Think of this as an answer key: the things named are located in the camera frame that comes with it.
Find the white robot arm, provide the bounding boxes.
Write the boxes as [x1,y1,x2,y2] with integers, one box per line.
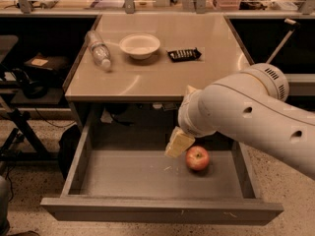
[165,63,315,179]

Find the red apple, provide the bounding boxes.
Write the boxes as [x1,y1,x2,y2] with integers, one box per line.
[185,146,210,171]

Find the black headphones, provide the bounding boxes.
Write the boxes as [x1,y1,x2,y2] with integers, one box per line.
[13,68,48,99]

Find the grey open drawer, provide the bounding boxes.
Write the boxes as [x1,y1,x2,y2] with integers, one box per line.
[39,103,284,227]

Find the black box with label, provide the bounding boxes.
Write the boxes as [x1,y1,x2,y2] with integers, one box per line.
[24,53,70,73]

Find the clear plastic water bottle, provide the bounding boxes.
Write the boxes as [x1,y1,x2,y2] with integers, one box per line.
[86,30,111,72]

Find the grey cabinet with counter top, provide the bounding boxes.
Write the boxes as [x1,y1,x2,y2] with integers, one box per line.
[65,12,254,126]

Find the black snack bag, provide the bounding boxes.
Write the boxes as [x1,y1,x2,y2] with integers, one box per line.
[167,48,202,62]

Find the black chair base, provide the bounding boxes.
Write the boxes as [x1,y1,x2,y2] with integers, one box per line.
[0,96,57,161]

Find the white bowl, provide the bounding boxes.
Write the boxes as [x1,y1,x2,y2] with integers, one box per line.
[119,33,160,60]

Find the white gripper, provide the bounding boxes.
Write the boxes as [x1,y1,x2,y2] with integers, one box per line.
[164,86,216,158]

